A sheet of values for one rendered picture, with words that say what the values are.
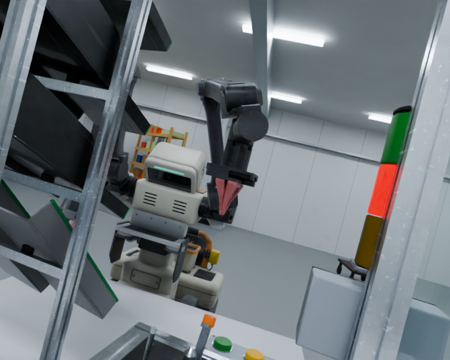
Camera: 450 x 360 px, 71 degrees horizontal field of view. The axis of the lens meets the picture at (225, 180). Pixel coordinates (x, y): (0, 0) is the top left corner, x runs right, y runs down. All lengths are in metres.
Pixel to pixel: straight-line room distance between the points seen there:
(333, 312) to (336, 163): 9.21
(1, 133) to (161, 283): 1.03
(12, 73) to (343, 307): 0.39
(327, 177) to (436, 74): 9.14
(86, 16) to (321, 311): 0.46
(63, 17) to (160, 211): 0.91
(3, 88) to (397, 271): 0.39
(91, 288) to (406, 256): 0.50
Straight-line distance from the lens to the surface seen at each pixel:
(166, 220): 1.24
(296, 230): 9.39
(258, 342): 1.06
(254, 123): 0.59
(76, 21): 0.50
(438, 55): 0.33
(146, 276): 1.34
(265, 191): 9.29
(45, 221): 0.52
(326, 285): 0.33
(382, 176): 0.33
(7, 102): 0.38
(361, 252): 0.33
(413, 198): 0.31
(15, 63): 0.38
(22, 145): 0.47
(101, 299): 0.67
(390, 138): 0.34
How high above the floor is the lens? 1.31
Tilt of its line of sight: level
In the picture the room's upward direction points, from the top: 15 degrees clockwise
